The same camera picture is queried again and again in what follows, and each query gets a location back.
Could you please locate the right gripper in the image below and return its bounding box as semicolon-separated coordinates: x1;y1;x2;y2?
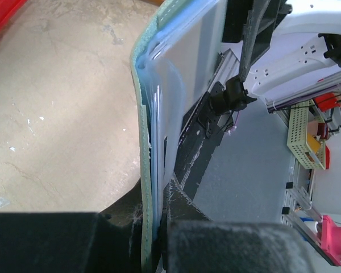
222;0;292;82

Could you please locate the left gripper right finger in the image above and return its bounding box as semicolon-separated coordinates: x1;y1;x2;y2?
161;179;314;272

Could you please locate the perforated cream crate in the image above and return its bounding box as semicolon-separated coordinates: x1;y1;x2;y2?
287;100;327;169

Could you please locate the red bin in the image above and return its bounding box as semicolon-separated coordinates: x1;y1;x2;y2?
0;0;27;30

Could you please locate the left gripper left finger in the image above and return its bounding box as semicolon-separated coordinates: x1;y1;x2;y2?
0;183;143;272

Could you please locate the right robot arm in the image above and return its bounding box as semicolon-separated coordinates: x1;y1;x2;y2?
222;1;341;109

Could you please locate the green card holder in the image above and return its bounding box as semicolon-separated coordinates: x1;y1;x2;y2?
130;1;227;272

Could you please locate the pink tool in background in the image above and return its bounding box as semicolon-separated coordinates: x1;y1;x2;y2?
321;215;341;267

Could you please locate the red crate in background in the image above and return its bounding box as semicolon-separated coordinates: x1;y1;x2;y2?
313;93;340;112

